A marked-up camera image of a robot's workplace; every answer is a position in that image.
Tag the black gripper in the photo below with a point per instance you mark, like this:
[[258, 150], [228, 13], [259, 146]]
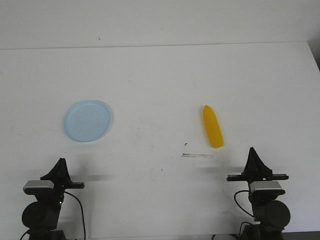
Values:
[[255, 165], [59, 171]]

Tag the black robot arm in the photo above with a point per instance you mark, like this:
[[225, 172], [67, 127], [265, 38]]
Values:
[[270, 215], [41, 217]]

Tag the light blue round plate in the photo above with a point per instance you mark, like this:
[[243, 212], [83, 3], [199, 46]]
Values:
[[87, 121]]

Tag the yellow toy corn cob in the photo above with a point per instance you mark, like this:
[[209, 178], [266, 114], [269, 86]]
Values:
[[212, 127]]

